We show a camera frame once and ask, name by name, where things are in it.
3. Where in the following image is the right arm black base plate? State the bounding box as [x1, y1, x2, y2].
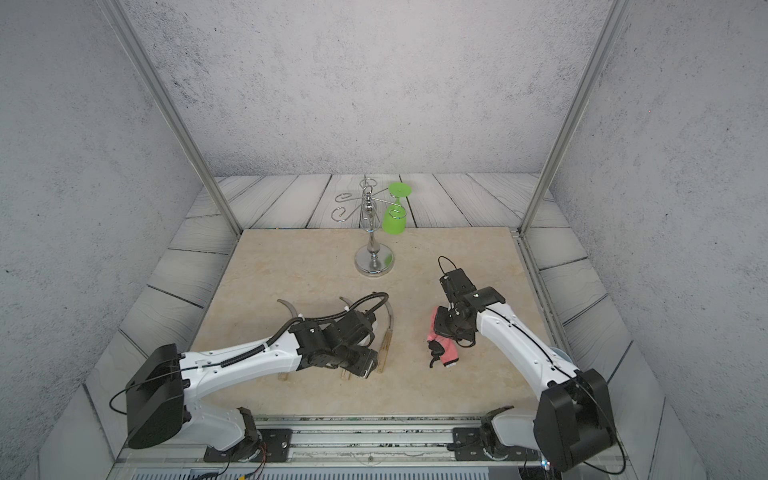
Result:
[446, 427, 539, 462]

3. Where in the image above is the chrome glass holder stand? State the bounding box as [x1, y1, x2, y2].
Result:
[331, 175, 395, 277]

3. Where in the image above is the green plastic goblet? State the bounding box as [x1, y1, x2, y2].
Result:
[381, 182, 412, 235]

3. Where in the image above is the aluminium mounting rail base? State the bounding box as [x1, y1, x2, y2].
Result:
[108, 416, 654, 479]

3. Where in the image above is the left aluminium frame post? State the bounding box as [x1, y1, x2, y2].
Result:
[98, 0, 244, 239]

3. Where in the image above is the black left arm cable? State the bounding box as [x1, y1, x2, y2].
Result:
[263, 291, 390, 349]

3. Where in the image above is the pink fluffy rag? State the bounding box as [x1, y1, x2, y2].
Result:
[427, 307, 459, 368]

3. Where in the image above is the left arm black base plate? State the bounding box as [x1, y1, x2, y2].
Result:
[202, 428, 293, 463]

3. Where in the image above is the clear wine glass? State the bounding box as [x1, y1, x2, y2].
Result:
[359, 201, 380, 233]

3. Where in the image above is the right aluminium frame post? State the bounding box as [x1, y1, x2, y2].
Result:
[518, 0, 631, 237]

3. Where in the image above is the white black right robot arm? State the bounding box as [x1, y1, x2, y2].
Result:
[427, 286, 619, 472]

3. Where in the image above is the aluminium frame post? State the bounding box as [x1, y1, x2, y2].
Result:
[98, 0, 244, 239]
[518, 0, 631, 237]

